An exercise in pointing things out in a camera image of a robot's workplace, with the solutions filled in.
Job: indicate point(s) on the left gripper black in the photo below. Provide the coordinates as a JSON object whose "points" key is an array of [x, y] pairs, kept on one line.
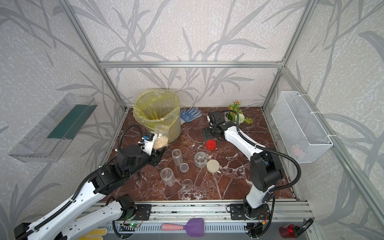
{"points": [[156, 158]]}

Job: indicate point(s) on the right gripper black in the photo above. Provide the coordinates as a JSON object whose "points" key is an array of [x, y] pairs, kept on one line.
{"points": [[206, 132]]}

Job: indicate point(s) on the red jar lid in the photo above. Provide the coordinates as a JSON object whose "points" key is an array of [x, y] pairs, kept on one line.
{"points": [[211, 145]]}

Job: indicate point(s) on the red lid oatmeal jar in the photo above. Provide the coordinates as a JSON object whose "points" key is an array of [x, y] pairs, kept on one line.
{"points": [[162, 139]]}

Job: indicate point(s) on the clear oatmeal jar tall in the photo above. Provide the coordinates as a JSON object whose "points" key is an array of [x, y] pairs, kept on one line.
{"points": [[168, 177]]}

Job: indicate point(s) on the clear oatmeal jar small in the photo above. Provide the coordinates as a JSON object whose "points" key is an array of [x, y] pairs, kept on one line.
{"points": [[177, 157]]}

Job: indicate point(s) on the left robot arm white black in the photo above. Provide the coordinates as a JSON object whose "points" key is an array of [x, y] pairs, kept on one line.
{"points": [[64, 223]]}

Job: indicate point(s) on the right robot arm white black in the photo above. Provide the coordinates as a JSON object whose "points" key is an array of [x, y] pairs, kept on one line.
{"points": [[265, 163]]}

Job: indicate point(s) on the white pot artificial flowers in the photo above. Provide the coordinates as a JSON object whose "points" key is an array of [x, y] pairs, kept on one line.
{"points": [[241, 115]]}

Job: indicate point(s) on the blue dotted work glove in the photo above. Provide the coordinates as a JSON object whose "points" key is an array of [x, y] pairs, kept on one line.
{"points": [[189, 115]]}

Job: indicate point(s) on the mesh trash bin yellow bag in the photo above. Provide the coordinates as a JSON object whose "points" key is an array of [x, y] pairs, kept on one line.
{"points": [[159, 107]]}

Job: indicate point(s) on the green circuit board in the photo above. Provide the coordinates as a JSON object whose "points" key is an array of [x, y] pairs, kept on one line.
{"points": [[133, 225]]}

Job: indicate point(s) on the yellow dotted work glove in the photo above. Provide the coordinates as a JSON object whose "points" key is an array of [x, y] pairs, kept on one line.
{"points": [[97, 234]]}

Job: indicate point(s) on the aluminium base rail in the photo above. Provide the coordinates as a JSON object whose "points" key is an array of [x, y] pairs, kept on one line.
{"points": [[218, 211]]}

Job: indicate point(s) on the white wire wall basket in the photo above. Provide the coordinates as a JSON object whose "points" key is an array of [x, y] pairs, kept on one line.
{"points": [[303, 136]]}

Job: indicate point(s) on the clear plastic wall shelf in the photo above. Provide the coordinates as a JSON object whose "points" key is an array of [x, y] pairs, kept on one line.
{"points": [[50, 138]]}

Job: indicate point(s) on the purple scoop pink handle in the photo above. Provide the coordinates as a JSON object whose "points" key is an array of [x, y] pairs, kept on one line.
{"points": [[194, 227]]}

